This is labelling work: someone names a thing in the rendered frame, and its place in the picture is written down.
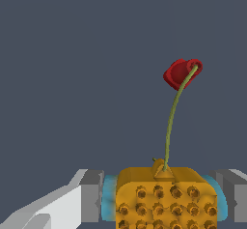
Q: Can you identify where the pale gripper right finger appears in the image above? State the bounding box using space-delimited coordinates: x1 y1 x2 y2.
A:
209 168 247 224

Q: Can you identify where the yellow studded toy with red handle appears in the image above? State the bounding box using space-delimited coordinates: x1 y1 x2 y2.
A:
100 58 229 229

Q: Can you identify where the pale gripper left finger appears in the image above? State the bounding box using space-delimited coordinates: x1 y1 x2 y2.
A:
0 168 106 229

